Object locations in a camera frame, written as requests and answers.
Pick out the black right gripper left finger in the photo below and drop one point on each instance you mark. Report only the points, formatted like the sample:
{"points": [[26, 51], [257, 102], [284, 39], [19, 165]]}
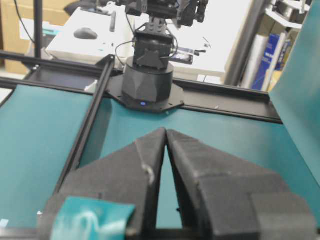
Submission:
{"points": [[128, 176]]}

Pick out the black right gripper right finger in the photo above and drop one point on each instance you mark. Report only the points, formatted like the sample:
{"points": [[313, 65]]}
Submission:
{"points": [[229, 198]]}

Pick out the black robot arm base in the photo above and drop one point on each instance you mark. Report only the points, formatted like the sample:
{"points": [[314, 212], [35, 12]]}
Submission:
{"points": [[147, 80]]}

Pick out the teal tape on gripper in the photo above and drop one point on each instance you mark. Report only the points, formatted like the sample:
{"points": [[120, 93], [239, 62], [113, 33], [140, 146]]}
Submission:
{"points": [[82, 218]]}

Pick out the teal side panel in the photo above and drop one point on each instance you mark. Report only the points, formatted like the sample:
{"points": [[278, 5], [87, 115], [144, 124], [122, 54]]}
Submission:
{"points": [[296, 96]]}

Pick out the black computer mouse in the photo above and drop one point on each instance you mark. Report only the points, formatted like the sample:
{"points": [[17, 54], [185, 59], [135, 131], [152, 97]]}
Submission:
{"points": [[85, 33]]}

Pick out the white desk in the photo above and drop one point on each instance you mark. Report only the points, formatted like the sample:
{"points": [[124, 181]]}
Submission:
{"points": [[215, 37]]}

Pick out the blue white boxes shelf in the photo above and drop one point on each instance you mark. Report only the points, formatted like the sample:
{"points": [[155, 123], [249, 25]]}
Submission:
{"points": [[270, 59]]}

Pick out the black vertical pole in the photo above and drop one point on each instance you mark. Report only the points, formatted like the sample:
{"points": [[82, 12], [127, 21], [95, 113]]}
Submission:
{"points": [[38, 28]]}

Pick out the cardboard box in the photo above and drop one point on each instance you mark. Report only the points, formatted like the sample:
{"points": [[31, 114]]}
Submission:
{"points": [[14, 36]]}

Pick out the black aluminium rail centre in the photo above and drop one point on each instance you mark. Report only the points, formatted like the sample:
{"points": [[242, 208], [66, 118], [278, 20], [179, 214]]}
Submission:
{"points": [[79, 145]]}

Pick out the black aluminium frame rail rear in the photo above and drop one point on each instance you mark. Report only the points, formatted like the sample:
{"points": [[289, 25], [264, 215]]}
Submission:
{"points": [[200, 97]]}

